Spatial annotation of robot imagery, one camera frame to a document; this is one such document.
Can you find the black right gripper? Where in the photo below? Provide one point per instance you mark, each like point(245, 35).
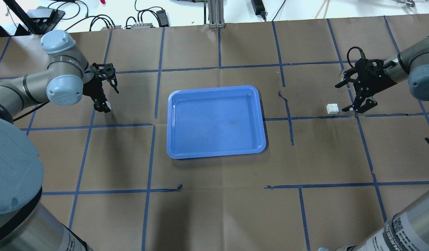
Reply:
point(381, 81)

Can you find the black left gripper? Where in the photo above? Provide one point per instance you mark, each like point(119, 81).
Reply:
point(92, 89)

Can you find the white block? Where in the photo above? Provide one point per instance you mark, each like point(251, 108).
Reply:
point(108, 105)
point(332, 109)

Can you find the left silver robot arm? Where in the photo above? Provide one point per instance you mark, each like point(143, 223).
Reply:
point(25, 223)

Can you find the blue plastic tray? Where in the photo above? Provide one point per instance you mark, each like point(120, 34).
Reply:
point(215, 122)

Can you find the black power adapter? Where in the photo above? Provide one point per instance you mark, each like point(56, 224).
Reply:
point(258, 7)

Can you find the aluminium frame post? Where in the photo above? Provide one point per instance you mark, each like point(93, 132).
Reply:
point(216, 14)

